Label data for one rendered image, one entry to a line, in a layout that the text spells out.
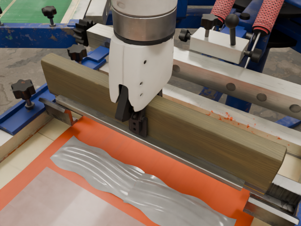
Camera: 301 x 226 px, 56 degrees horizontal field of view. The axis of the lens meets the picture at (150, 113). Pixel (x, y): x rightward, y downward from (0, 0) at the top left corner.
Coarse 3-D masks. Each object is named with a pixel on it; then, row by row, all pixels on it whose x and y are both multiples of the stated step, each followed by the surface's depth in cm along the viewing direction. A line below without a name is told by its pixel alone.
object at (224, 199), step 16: (160, 160) 56; (160, 176) 53; (176, 176) 53; (192, 176) 53; (208, 176) 53; (192, 192) 51; (208, 192) 51; (224, 192) 51; (240, 192) 51; (128, 208) 49; (224, 208) 49; (240, 208) 49; (112, 224) 47; (128, 224) 47; (144, 224) 47; (240, 224) 47
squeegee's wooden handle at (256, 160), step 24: (48, 72) 49; (72, 72) 46; (96, 72) 46; (72, 96) 50; (96, 96) 46; (168, 120) 40; (192, 120) 38; (216, 120) 39; (168, 144) 44; (192, 144) 41; (216, 144) 38; (240, 144) 36; (264, 144) 36; (240, 168) 38; (264, 168) 36; (264, 192) 39
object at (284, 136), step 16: (176, 96) 65; (192, 96) 65; (208, 112) 62; (224, 112) 61; (240, 112) 61; (32, 128) 60; (256, 128) 58; (272, 128) 57; (288, 128) 57; (0, 144) 54; (16, 144) 58; (288, 144) 56; (0, 160) 55
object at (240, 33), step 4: (224, 28) 77; (228, 28) 77; (236, 28) 77; (224, 32) 76; (228, 32) 76; (236, 32) 76; (240, 32) 76; (244, 32) 76; (236, 36) 74; (240, 36) 74; (244, 36) 76; (208, 56) 67; (212, 56) 67; (220, 60) 66; (224, 60) 66
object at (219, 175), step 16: (64, 96) 51; (80, 112) 49; (96, 112) 49; (112, 128) 47; (128, 128) 46; (144, 144) 45; (160, 144) 44; (176, 160) 43; (192, 160) 42; (224, 176) 40
